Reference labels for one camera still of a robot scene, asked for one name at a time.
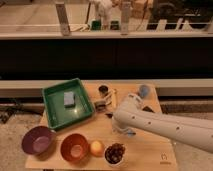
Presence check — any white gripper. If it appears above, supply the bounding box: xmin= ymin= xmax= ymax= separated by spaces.
xmin=112 ymin=120 xmax=133 ymax=134

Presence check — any white bowl of dark fruit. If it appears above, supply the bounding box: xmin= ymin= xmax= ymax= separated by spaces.
xmin=104 ymin=143 xmax=126 ymax=166

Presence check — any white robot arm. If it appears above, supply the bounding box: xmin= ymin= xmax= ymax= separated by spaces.
xmin=112 ymin=93 xmax=213 ymax=153

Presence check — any orange bowl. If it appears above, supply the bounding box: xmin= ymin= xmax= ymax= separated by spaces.
xmin=60 ymin=133 xmax=89 ymax=163

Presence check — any purple bowl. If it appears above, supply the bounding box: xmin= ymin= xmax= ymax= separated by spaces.
xmin=21 ymin=126 xmax=55 ymax=155

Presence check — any dark metal tin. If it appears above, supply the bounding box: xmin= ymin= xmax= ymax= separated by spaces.
xmin=94 ymin=100 xmax=106 ymax=112

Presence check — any orange fruit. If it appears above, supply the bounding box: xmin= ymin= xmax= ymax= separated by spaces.
xmin=90 ymin=141 xmax=104 ymax=157

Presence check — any wooden table board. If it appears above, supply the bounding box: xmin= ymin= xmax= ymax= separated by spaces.
xmin=25 ymin=81 xmax=179 ymax=171

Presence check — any yellow banana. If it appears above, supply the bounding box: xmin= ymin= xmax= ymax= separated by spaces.
xmin=104 ymin=89 xmax=117 ymax=108

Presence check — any small dark cup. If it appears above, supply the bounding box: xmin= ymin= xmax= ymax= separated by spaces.
xmin=98 ymin=85 xmax=109 ymax=96

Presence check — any blue round object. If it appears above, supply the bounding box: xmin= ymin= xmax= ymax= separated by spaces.
xmin=138 ymin=85 xmax=150 ymax=98

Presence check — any grey blue sponge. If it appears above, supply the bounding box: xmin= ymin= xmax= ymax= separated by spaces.
xmin=64 ymin=91 xmax=75 ymax=107

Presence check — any green plastic tray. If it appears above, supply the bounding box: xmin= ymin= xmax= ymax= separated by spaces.
xmin=42 ymin=78 xmax=94 ymax=131

